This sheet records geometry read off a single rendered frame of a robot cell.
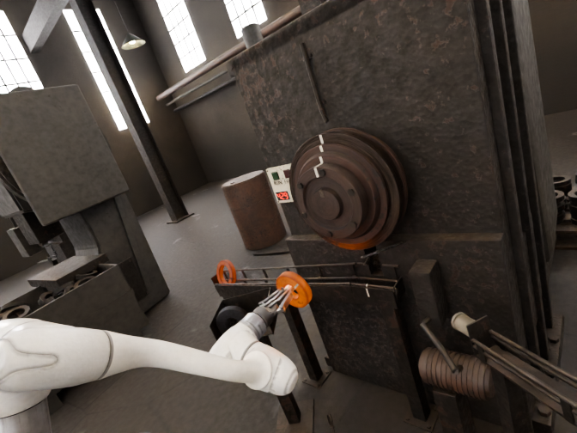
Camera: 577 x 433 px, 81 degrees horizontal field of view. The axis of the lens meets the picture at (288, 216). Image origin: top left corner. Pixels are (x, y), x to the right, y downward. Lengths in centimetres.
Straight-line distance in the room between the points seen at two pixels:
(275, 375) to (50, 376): 55
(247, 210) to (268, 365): 321
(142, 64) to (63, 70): 238
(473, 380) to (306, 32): 130
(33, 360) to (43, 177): 270
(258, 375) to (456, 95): 100
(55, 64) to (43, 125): 846
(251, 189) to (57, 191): 192
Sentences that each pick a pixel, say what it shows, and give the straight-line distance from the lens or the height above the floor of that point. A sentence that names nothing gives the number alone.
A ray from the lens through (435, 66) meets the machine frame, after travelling 120.
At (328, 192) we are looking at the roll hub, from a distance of 118.
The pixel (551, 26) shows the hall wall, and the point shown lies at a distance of 711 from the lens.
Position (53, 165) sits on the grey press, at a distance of 343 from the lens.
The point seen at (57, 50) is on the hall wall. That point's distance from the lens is 1208.
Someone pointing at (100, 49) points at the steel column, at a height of 379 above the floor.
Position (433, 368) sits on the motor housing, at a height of 51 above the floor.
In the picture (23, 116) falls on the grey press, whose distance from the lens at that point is 347.
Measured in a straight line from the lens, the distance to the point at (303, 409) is 206.
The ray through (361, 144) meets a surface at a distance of 117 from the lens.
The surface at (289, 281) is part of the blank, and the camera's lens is 130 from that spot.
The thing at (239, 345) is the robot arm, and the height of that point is 86.
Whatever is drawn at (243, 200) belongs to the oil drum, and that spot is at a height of 66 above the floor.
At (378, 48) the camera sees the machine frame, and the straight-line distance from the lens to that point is 126.
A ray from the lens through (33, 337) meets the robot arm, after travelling 78.
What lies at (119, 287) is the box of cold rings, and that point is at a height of 55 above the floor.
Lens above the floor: 146
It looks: 16 degrees down
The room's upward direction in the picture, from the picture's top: 20 degrees counter-clockwise
